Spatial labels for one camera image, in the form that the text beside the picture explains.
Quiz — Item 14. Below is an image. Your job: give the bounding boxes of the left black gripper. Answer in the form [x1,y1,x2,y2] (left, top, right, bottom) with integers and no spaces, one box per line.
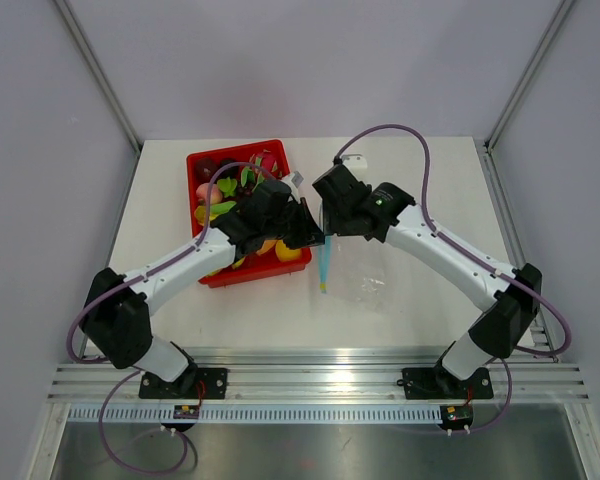
[263,198,329,250]

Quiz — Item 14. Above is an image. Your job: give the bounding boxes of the yellow banana bunch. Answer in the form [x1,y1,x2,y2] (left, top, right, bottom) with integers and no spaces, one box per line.
[200,240,280,285]

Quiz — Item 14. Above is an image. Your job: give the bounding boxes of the clear zip top bag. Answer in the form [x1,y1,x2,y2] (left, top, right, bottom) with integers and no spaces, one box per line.
[315,234,392,315]

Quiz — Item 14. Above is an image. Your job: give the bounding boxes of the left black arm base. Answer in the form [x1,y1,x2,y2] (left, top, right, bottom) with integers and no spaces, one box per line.
[139,367,229,400]

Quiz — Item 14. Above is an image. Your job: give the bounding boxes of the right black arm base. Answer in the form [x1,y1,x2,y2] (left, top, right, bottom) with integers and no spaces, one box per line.
[396,367,494,400]

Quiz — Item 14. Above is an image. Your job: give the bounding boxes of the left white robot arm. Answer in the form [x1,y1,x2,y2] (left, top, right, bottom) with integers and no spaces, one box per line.
[76,180,324,398]

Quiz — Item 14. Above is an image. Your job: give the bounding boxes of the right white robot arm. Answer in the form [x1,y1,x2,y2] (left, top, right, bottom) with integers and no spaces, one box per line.
[313,165,542,398]

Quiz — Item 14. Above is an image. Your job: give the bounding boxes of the dark grapes bunch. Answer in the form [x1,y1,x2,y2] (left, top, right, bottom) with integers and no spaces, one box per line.
[235,182,257,200]

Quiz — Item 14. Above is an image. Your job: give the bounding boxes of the yellow lemon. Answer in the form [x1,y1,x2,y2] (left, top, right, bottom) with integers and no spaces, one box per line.
[275,240,302,263]

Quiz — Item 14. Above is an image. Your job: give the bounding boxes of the green star fruit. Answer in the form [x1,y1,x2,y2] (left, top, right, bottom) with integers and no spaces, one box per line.
[216,177,239,198]

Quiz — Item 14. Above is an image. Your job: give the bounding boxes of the green cucumber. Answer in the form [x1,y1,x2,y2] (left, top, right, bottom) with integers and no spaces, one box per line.
[193,201,236,226]

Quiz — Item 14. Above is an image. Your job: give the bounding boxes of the pink peach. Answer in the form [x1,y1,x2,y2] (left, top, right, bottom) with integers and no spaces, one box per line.
[195,183,224,205]

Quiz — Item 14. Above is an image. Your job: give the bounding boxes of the pink dragon fruit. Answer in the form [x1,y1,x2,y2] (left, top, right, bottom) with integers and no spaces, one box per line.
[249,149,282,178]

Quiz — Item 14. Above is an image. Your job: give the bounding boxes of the red plastic tray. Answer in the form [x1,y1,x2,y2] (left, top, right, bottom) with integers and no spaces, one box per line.
[186,139,312,288]

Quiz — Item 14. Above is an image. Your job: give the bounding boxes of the dark red apple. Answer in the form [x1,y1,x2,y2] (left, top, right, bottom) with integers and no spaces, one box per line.
[193,157,218,184]

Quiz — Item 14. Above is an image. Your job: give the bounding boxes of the left small circuit board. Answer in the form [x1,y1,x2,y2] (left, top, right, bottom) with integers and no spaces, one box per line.
[173,405,200,420]

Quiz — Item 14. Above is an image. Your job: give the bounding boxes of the small circuit board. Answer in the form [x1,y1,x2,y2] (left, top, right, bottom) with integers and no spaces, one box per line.
[173,405,200,420]
[440,404,474,425]

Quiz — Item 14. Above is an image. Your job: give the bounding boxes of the right small circuit board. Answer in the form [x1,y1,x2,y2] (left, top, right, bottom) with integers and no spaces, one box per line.
[440,404,474,425]

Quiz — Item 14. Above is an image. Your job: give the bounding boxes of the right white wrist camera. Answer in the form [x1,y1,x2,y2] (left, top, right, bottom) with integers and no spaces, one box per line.
[339,154,368,174]

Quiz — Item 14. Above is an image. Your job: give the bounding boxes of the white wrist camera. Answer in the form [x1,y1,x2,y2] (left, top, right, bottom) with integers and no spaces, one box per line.
[339,154,368,174]
[281,171,304,195]

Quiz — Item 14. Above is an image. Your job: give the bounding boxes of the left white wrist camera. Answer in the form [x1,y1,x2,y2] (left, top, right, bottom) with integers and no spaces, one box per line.
[281,171,304,195]

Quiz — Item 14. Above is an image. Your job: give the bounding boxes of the aluminium rail front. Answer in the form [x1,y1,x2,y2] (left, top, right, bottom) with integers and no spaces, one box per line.
[47,347,590,404]

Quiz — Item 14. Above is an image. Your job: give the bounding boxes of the white slotted cable duct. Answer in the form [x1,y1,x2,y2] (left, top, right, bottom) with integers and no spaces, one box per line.
[68,404,446,425]

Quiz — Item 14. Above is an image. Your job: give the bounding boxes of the left aluminium frame post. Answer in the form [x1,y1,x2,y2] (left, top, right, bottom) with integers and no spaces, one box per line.
[51,0,143,157]

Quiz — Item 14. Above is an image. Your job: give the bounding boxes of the aluminium frame post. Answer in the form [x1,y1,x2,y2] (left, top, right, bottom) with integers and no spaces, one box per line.
[51,0,143,157]
[484,0,579,154]

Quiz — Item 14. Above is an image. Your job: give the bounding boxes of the right aluminium frame post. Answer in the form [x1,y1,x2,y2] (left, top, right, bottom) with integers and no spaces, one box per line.
[484,0,579,154]

